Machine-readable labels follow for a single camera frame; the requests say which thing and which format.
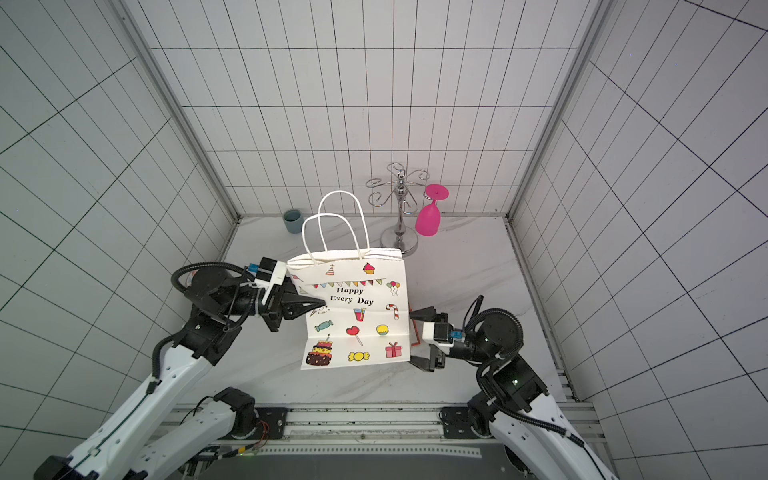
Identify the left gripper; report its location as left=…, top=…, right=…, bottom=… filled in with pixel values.
left=222, top=271, right=328, bottom=331

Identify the white Happy Every Day bag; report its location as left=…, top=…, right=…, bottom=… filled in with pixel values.
left=285, top=190, right=413, bottom=371

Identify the red printed paper bag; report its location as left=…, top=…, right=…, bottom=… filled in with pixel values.
left=408, top=319, right=421, bottom=347

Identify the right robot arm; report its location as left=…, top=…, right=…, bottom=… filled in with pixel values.
left=410, top=297, right=614, bottom=479

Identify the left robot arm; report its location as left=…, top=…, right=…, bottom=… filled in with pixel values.
left=33, top=258, right=326, bottom=479

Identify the grey-green ceramic cup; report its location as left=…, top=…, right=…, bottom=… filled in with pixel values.
left=282, top=209, right=304, bottom=234

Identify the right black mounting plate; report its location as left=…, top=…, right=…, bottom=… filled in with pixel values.
left=438, top=407, right=492, bottom=440

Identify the black mounting plate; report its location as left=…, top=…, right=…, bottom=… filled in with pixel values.
left=232, top=407, right=289, bottom=442
left=438, top=407, right=492, bottom=440

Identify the patterned ceramic bowl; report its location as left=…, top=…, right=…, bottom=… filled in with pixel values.
left=180, top=269, right=198, bottom=292

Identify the pink plastic wine glass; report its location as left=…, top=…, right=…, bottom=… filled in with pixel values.
left=415, top=184, right=450, bottom=237

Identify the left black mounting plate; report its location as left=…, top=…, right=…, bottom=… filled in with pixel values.
left=232, top=407, right=289, bottom=442

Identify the chrome cup holder stand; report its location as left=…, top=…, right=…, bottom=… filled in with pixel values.
left=366, top=162, right=430, bottom=258

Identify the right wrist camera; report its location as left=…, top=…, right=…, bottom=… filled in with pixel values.
left=421, top=313, right=464, bottom=353

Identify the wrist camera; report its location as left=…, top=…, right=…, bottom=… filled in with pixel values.
left=247, top=257, right=287, bottom=306
left=421, top=313, right=464, bottom=353

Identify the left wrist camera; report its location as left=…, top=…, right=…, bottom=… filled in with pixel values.
left=247, top=257, right=287, bottom=306

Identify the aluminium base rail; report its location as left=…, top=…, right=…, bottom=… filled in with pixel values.
left=128, top=401, right=601, bottom=460

